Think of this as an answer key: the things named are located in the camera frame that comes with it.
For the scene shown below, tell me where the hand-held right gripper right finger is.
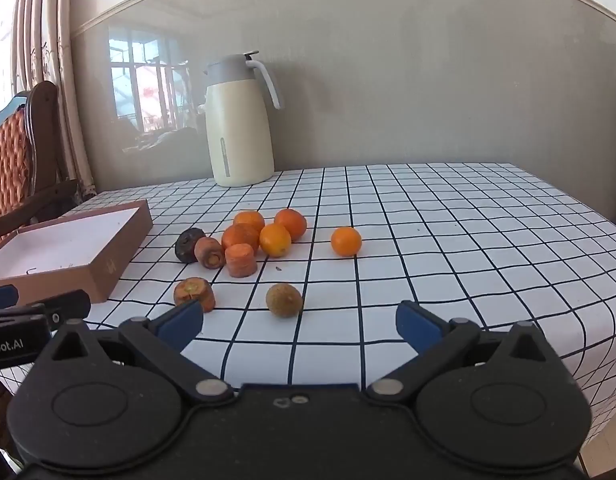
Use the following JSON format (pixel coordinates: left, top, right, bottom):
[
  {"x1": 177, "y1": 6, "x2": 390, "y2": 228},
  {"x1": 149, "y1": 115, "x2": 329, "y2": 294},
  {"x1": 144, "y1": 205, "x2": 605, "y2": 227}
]
[{"x1": 365, "y1": 300, "x2": 571, "y2": 403}]

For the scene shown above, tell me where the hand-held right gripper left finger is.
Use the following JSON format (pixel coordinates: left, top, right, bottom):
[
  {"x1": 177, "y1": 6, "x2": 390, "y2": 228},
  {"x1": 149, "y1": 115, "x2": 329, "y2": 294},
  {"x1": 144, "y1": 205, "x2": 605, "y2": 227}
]
[{"x1": 35, "y1": 301, "x2": 236, "y2": 402}]

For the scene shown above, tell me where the carrot piece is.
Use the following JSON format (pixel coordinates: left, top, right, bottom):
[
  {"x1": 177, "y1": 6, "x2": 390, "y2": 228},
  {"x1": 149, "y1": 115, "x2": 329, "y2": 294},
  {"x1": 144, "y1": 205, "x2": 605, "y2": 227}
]
[
  {"x1": 194, "y1": 236, "x2": 227, "y2": 270},
  {"x1": 173, "y1": 277, "x2": 217, "y2": 314},
  {"x1": 225, "y1": 243, "x2": 258, "y2": 279}
]

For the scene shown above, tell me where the brown cardboard box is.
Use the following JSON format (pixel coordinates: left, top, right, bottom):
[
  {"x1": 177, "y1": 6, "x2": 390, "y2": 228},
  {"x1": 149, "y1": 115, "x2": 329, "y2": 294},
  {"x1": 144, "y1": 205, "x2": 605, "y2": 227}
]
[{"x1": 0, "y1": 199, "x2": 154, "y2": 305}]

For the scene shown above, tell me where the dark round fruit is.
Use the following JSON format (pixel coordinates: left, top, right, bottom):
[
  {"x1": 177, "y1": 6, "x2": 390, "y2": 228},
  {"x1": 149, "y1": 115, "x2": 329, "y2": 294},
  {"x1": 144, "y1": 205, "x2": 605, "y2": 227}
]
[{"x1": 175, "y1": 228, "x2": 207, "y2": 264}]

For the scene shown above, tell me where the orange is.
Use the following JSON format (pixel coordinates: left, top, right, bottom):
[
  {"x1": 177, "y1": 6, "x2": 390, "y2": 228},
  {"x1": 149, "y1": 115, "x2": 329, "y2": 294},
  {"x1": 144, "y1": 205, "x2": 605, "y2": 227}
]
[
  {"x1": 274, "y1": 208, "x2": 308, "y2": 242},
  {"x1": 221, "y1": 223, "x2": 261, "y2": 257},
  {"x1": 331, "y1": 226, "x2": 363, "y2": 258},
  {"x1": 233, "y1": 210, "x2": 266, "y2": 234},
  {"x1": 259, "y1": 223, "x2": 293, "y2": 258}
]

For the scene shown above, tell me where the checked white tablecloth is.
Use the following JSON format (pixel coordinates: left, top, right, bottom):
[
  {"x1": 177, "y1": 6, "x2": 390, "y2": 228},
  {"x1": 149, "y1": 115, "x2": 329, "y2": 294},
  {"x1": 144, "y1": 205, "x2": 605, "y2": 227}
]
[{"x1": 0, "y1": 162, "x2": 616, "y2": 466}]

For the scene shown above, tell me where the brown kiwi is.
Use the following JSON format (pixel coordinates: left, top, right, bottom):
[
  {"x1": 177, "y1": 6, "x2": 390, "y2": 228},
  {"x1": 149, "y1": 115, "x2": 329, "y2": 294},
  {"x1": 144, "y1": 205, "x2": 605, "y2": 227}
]
[{"x1": 266, "y1": 283, "x2": 304, "y2": 319}]

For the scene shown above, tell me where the wooden upholstered chair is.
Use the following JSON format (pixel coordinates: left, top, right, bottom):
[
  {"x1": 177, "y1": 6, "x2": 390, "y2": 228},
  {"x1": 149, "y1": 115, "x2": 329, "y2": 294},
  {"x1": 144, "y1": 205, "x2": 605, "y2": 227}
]
[{"x1": 0, "y1": 80, "x2": 84, "y2": 253}]

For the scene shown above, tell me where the cream thermos jug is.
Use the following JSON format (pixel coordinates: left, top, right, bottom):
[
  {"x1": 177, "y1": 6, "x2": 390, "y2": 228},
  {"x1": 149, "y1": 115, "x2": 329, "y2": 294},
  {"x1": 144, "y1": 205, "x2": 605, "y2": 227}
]
[{"x1": 203, "y1": 50, "x2": 285, "y2": 188}]

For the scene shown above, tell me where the beige patterned curtain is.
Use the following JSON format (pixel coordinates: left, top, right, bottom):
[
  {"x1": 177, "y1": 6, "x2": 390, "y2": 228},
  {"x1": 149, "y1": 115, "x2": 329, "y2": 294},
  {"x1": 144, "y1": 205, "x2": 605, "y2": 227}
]
[{"x1": 8, "y1": 0, "x2": 98, "y2": 202}]

